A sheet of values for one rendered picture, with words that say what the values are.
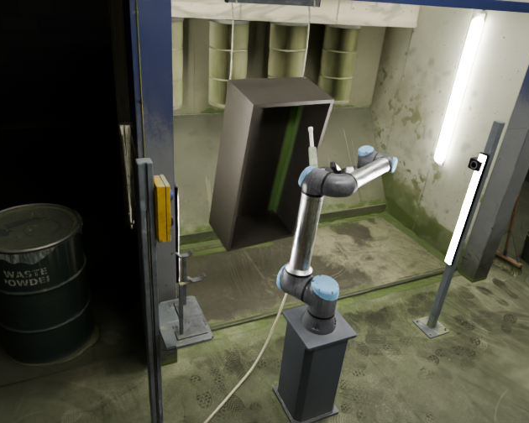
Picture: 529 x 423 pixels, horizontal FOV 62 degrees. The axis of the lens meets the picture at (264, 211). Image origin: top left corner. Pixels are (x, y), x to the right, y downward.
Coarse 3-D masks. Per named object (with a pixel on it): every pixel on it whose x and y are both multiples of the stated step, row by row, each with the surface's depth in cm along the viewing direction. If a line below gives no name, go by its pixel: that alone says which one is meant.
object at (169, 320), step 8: (160, 304) 226; (168, 304) 226; (160, 312) 220; (168, 312) 221; (176, 312) 221; (200, 312) 223; (160, 320) 216; (168, 320) 216; (176, 320) 217; (160, 328) 211; (168, 328) 211; (176, 328) 212; (208, 328) 213; (168, 336) 207; (200, 336) 208; (208, 336) 209; (168, 344) 202; (176, 344) 203
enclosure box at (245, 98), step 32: (256, 96) 270; (288, 96) 278; (320, 96) 288; (224, 128) 299; (256, 128) 318; (288, 128) 333; (320, 128) 306; (224, 160) 308; (256, 160) 337; (288, 160) 348; (224, 192) 317; (256, 192) 360; (288, 192) 356; (224, 224) 327; (256, 224) 363; (288, 224) 365
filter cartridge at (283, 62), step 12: (276, 24) 381; (288, 24) 376; (300, 24) 378; (276, 36) 384; (288, 36) 382; (300, 36) 383; (276, 48) 389; (288, 48) 386; (300, 48) 389; (276, 60) 393; (288, 60) 389; (300, 60) 394; (276, 72) 396; (288, 72) 396; (300, 72) 400
